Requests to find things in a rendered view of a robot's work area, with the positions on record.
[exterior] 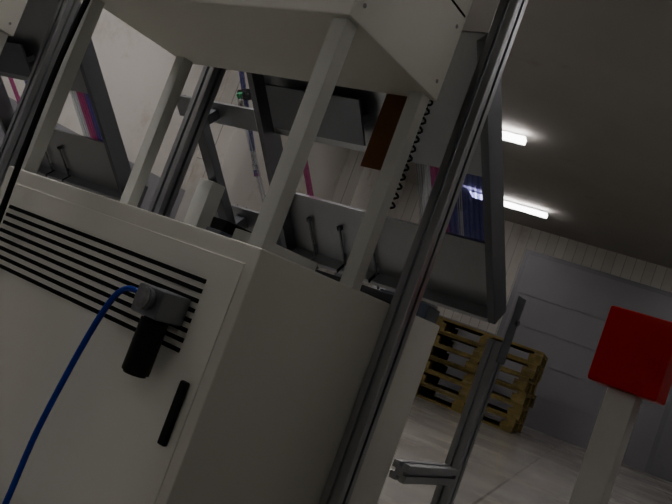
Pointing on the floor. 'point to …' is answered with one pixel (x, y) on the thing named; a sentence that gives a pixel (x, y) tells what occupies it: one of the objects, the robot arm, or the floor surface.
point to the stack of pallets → (526, 384)
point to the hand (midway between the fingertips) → (245, 94)
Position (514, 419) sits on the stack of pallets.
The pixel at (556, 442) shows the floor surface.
